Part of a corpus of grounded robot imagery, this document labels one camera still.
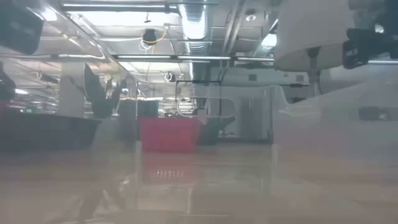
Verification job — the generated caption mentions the yellow ceiling cable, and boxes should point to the yellow ceiling cable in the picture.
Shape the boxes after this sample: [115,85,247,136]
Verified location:
[142,27,169,45]

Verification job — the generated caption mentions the clear plastic basket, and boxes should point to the clear plastic basket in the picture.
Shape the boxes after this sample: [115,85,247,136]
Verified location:
[271,63,398,200]

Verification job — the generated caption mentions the silver ventilation duct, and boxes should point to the silver ventilation duct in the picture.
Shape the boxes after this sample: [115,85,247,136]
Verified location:
[178,2,213,82]

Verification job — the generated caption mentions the linear ceiling light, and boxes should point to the linear ceiling light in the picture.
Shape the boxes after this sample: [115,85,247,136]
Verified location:
[112,54,276,62]
[60,2,180,9]

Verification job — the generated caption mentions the red plastic basket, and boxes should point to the red plastic basket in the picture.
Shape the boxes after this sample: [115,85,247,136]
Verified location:
[139,116,203,154]

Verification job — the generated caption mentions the black ceiling device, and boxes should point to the black ceiling device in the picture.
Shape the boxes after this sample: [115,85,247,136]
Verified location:
[142,28,158,47]

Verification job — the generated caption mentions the black plastic basket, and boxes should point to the black plastic basket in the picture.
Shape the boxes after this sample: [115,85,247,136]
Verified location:
[0,111,102,152]
[119,116,141,145]
[198,116,236,146]

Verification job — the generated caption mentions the white shade table lamp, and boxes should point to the white shade table lamp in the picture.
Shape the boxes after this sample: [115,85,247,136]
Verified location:
[272,0,356,98]

